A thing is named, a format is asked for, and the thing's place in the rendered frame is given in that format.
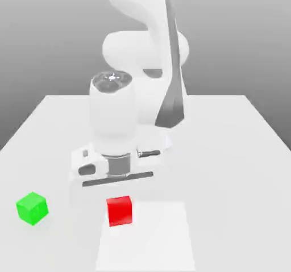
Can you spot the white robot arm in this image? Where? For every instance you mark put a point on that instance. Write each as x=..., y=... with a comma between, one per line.
x=113, y=115

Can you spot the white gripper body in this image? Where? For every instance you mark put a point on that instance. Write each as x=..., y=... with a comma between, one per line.
x=118, y=179

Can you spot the small green cube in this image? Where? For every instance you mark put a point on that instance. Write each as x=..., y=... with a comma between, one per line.
x=32, y=208

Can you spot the small red cube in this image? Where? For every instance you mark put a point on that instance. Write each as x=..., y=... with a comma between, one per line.
x=119, y=211

